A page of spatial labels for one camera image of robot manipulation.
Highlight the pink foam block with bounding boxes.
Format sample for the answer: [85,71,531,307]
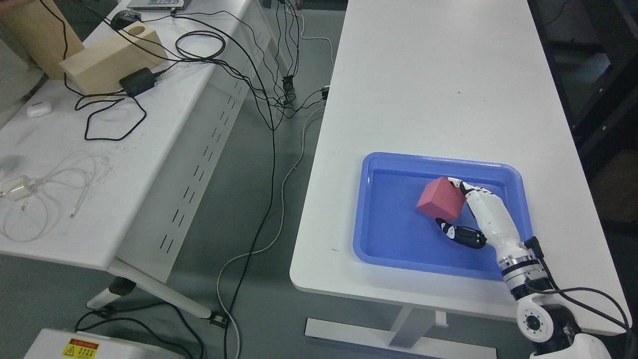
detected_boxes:
[417,177,466,221]

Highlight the black computer mouse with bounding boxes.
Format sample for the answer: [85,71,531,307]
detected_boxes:
[110,10,142,30]

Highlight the black power adapter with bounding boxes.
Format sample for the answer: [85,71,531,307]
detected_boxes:
[119,67,158,97]

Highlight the white table top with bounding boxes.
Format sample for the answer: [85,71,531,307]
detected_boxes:
[290,0,628,321]

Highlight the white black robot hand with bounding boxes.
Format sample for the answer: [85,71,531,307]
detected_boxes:
[436,177,542,276]

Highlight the blue plastic tray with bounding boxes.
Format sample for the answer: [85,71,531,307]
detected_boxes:
[353,152,533,281]

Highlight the black floor cable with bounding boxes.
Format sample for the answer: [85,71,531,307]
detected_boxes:
[40,0,329,359]

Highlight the light wooden box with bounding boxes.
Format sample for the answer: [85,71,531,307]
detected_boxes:
[59,22,168,95]

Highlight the brown cardboard box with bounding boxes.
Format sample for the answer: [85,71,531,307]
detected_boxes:
[0,0,85,80]

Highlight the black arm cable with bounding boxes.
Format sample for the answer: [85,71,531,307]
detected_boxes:
[523,236,631,332]

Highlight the black metal left shelf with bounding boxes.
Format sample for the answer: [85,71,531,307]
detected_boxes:
[527,0,638,165]

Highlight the white grey side desk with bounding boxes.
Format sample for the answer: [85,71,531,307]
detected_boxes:
[0,0,272,320]

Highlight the white earbuds case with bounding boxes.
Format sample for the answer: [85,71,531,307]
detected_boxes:
[25,101,53,118]

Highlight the white table leg frame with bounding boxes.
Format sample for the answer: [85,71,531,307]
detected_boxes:
[305,306,497,359]

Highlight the white machine with warning label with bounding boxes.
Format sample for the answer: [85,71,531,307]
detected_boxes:
[24,329,185,359]

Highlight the white floor cable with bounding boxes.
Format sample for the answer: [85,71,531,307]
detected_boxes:
[216,0,334,359]

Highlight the white charger with cable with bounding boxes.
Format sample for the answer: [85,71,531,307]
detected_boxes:
[0,151,110,244]

